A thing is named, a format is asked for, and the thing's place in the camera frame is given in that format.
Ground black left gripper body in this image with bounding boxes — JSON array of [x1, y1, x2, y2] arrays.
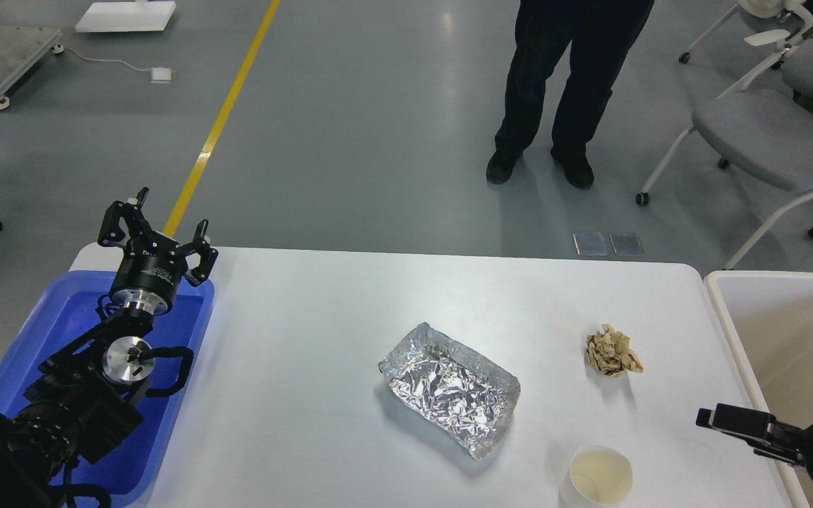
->
[[109, 238, 187, 316]]

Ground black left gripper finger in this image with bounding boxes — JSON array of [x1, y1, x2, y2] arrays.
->
[[97, 187, 156, 250], [169, 219, 219, 286]]

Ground white paper cup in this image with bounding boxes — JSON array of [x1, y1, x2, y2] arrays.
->
[[559, 444, 634, 507]]

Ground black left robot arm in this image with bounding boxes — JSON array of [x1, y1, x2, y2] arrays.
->
[[0, 188, 219, 507]]

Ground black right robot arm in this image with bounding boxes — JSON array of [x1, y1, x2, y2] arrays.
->
[[696, 403, 813, 482]]

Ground blue plastic bin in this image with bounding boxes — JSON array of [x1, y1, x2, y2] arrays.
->
[[0, 270, 215, 507]]

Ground wheeled metal platform cart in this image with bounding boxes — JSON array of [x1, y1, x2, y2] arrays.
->
[[0, 26, 62, 110]]

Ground white flat board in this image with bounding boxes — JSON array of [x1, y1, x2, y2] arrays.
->
[[75, 1, 176, 33]]

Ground aluminium foil tray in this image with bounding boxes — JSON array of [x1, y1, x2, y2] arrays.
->
[[378, 322, 522, 461]]

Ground left metal floor plate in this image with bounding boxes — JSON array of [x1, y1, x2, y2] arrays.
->
[[573, 232, 609, 257]]

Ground metal floor plate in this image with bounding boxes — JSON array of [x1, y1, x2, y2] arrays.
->
[[609, 232, 645, 256], [573, 232, 609, 257]]

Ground crumpled brown paper ball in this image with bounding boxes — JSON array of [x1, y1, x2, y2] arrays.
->
[[584, 324, 644, 378]]

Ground right metal floor plate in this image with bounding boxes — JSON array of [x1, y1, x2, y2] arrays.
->
[[609, 232, 645, 256]]

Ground person in dark trousers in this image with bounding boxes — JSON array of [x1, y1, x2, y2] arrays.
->
[[485, 1, 653, 189]]

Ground white plastic bin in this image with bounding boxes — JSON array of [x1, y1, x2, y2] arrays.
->
[[703, 270, 813, 508]]

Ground white power adapter with cable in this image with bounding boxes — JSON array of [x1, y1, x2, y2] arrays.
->
[[54, 44, 176, 84]]

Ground grey chair white frame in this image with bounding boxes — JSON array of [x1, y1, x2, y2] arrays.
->
[[635, 84, 813, 270]]

